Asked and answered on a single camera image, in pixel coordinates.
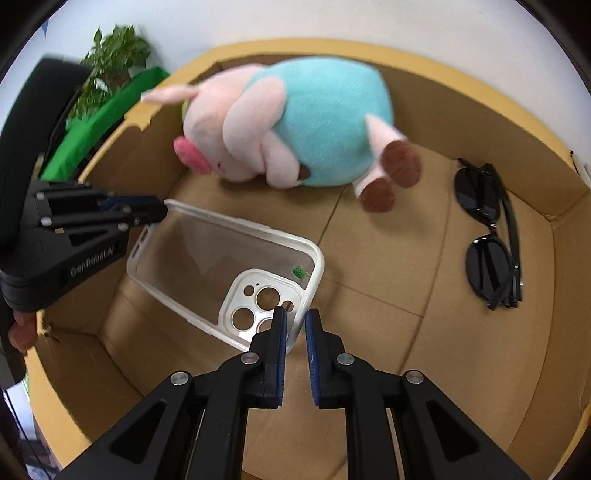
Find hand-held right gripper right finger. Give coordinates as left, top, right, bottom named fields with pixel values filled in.
left=305, top=308, right=532, bottom=480

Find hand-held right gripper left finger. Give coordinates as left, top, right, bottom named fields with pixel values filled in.
left=55, top=307, right=288, bottom=480

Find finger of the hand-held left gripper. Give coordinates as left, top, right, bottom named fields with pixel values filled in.
left=39, top=200, right=169, bottom=234
left=34, top=181, right=160, bottom=214

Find clear phone case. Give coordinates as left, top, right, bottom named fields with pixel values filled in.
left=126, top=198, right=325, bottom=356

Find brown cardboard box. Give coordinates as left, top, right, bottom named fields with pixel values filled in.
left=23, top=37, right=591, bottom=480

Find person's left forearm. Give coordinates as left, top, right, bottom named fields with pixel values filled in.
left=0, top=318, right=28, bottom=393

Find person's left hand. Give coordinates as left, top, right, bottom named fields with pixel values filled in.
left=8, top=310, right=38, bottom=355

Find green cloth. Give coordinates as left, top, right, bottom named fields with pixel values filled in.
left=39, top=66, right=171, bottom=183

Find green potted plant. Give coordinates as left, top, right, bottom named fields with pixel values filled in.
left=69, top=25, right=153, bottom=123

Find pink and teal pig plush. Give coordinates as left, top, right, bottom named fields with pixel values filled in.
left=141, top=56, right=422, bottom=214

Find black sunglasses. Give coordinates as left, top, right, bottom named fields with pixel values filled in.
left=453, top=158, right=525, bottom=311

